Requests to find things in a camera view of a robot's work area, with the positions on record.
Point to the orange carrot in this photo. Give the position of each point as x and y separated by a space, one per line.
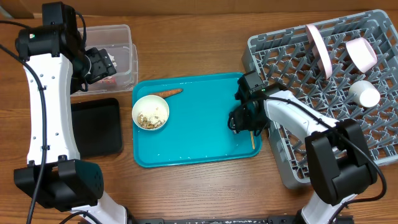
167 93

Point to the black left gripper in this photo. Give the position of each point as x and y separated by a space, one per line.
103 65

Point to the cream bowl with food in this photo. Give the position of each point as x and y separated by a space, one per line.
150 112

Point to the red foil wrapper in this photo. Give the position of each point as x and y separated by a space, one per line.
110 81

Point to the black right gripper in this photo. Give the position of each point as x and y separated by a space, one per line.
239 124

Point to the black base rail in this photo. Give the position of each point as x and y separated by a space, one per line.
275 219

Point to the grey dishwasher rack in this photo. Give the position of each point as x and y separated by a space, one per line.
285 57

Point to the white napkin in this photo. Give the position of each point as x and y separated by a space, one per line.
112 60

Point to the pink shallow bowl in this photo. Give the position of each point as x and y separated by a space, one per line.
362 54

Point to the small white cup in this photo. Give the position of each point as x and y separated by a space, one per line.
364 93

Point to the clear plastic bin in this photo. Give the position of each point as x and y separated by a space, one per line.
117 41

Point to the teal plastic tray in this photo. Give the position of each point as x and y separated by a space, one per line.
196 130

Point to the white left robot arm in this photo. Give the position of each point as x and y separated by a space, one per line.
55 63

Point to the black rectangular tray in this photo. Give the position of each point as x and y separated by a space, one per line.
97 127

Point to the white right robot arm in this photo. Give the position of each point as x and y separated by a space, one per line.
341 170

